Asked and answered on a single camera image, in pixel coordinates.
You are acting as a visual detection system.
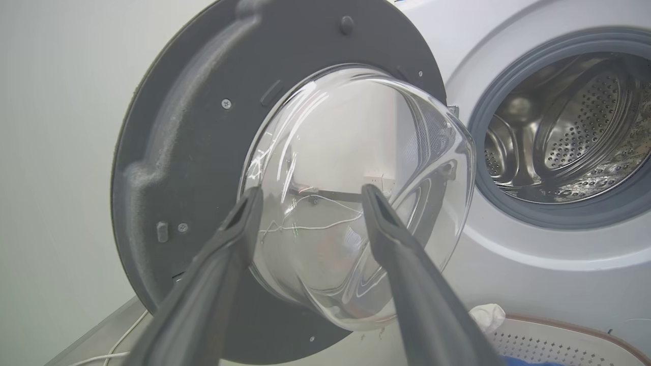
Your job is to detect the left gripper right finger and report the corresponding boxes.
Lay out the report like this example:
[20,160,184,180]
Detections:
[361,184,505,366]

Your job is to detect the white power cable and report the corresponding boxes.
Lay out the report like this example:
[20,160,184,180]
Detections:
[69,351,132,366]
[104,309,149,366]

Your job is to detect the white perforated laundry basket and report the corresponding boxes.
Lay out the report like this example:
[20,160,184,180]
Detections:
[486,314,651,366]

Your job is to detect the white sock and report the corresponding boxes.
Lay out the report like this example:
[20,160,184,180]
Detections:
[468,303,507,336]

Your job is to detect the blue white-trimmed shorts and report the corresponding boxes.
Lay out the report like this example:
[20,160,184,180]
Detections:
[501,356,565,366]

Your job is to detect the white front-load washing machine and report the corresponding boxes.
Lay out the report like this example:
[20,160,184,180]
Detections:
[394,0,651,351]

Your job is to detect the round black glass washer door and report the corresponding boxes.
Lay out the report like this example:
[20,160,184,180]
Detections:
[110,0,477,365]

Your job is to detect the perforated steel washer drum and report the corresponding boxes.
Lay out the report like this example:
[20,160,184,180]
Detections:
[483,51,651,204]

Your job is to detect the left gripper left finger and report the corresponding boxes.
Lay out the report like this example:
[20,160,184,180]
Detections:
[122,186,264,366]

